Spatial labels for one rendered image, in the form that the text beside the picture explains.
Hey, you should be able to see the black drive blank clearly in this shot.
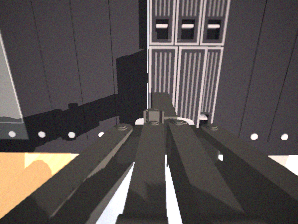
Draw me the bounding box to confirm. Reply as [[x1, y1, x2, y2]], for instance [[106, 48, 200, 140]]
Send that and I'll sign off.
[[199, 0, 230, 46]]

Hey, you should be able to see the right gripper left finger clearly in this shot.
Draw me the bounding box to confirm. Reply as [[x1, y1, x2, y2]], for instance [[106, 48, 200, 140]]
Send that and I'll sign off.
[[0, 92, 169, 224]]

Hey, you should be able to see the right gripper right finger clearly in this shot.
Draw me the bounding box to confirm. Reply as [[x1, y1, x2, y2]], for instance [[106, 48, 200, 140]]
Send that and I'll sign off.
[[160, 92, 298, 224]]

